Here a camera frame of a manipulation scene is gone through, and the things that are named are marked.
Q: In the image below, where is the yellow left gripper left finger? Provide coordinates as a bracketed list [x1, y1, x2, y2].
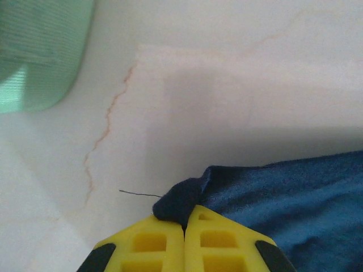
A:
[75, 214, 186, 272]

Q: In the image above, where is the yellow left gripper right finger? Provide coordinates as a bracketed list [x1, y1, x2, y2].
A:
[184, 203, 298, 272]

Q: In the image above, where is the navy blue t-shirt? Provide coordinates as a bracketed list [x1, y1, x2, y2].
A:
[119, 150, 363, 272]

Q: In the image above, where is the green lidded container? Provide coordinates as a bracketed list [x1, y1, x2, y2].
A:
[0, 0, 96, 114]

